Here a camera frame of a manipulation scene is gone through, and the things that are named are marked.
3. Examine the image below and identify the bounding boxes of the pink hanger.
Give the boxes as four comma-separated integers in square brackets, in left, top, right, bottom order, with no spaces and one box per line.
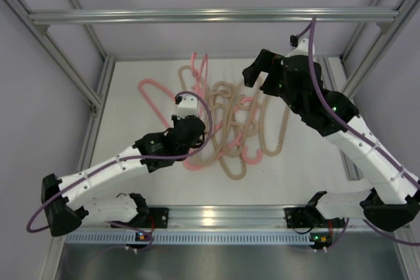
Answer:
[138,79,175,129]
[190,52,210,133]
[182,121,263,170]

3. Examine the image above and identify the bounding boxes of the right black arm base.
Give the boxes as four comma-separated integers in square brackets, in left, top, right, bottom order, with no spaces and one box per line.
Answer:
[284,191,327,229]

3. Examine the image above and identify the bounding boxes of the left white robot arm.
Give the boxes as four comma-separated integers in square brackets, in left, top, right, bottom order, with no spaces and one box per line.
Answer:
[41,115,205,237]

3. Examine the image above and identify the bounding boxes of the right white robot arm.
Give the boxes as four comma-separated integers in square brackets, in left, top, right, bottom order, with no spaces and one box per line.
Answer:
[242,49,419,232]

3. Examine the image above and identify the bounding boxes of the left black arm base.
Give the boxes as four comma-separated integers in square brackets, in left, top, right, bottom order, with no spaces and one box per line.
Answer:
[111,193,169,229]

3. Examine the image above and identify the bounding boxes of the beige hanger bottom centre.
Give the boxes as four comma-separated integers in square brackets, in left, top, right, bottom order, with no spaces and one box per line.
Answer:
[211,102,247,180]

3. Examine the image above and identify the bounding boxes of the beige hanger far left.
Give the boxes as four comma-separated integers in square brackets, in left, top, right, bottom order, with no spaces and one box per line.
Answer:
[177,65,211,123]

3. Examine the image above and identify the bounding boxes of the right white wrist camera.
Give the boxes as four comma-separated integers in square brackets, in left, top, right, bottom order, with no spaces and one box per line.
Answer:
[287,35,309,58]

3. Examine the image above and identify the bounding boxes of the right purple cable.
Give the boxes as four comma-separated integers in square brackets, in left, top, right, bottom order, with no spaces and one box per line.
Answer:
[289,17,420,248]

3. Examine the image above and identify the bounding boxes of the purple cable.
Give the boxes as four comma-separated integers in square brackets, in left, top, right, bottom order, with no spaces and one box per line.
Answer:
[26,90,215,233]
[289,17,420,248]

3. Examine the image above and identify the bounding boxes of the aluminium hanging rail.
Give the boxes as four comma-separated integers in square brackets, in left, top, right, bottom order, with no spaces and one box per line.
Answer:
[29,7,399,25]

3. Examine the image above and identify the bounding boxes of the front aluminium rail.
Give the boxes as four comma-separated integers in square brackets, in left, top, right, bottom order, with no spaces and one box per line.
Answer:
[52,204,362,228]

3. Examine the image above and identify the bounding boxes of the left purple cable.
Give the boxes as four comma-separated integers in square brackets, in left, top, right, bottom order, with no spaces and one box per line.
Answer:
[26,90,215,233]

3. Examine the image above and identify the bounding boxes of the grey slotted cable duct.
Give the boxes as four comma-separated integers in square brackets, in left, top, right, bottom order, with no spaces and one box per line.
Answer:
[66,231,329,245]

